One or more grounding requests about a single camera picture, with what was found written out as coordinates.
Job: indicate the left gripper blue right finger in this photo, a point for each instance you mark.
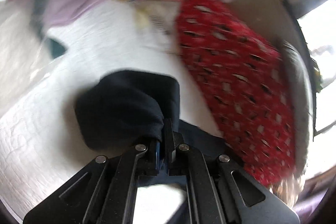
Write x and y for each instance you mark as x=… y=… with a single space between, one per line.
x=171 y=141

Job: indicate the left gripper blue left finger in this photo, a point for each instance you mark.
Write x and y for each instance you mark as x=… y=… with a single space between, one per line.
x=157 y=156

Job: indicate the dark navy large garment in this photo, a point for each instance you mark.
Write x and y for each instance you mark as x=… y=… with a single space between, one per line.
x=131 y=105

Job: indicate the red penguin print duvet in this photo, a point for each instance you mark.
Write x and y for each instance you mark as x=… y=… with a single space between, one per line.
x=240 y=75

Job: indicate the white mattress sheet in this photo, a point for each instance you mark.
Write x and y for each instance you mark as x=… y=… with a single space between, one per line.
x=41 y=144

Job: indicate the doll with brown hair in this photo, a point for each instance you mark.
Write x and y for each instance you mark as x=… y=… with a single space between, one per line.
x=289 y=189

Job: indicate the purple bedspread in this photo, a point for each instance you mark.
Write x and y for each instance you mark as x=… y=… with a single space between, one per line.
x=313 y=192

